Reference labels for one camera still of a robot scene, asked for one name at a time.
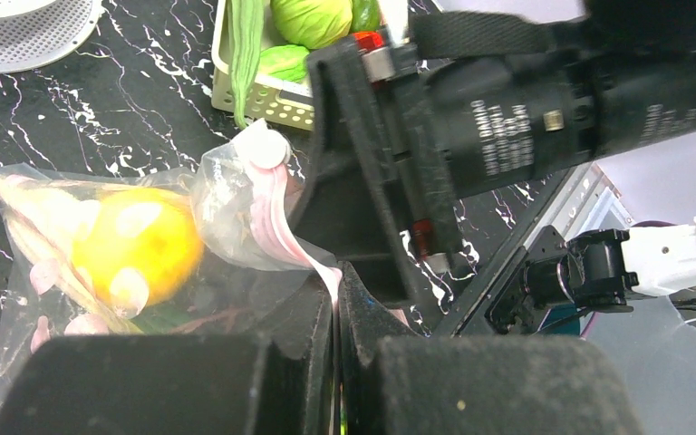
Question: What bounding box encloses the green perforated plastic basket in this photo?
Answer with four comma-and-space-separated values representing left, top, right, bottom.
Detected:
210, 0, 410, 132

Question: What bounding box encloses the green toy bell pepper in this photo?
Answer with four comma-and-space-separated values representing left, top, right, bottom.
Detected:
350, 0, 382, 33

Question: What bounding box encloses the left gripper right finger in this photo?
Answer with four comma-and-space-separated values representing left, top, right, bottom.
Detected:
338, 263, 643, 434

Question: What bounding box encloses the clear pink zip top bag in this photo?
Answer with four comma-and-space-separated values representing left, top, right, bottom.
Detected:
0, 119, 343, 405

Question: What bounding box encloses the grey filament spool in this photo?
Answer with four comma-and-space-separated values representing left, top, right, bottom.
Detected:
0, 0, 103, 73

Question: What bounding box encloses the yellow toy lemon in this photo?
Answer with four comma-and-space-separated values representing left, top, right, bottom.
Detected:
72, 188, 204, 313

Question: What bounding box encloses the green toy cabbage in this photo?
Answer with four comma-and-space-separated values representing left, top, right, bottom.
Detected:
269, 0, 353, 50

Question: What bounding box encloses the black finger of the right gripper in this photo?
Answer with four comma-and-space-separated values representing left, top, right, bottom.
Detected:
290, 37, 460, 306

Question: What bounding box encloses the toy celery stalk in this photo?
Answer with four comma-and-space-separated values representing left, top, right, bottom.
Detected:
0, 174, 141, 334

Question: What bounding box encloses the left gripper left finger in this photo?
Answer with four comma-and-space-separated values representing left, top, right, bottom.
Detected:
0, 276, 333, 434

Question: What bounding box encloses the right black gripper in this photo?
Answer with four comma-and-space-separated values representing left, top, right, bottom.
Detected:
380, 1, 696, 198

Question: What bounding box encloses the green toy okra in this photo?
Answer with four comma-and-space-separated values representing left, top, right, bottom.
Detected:
229, 0, 265, 130

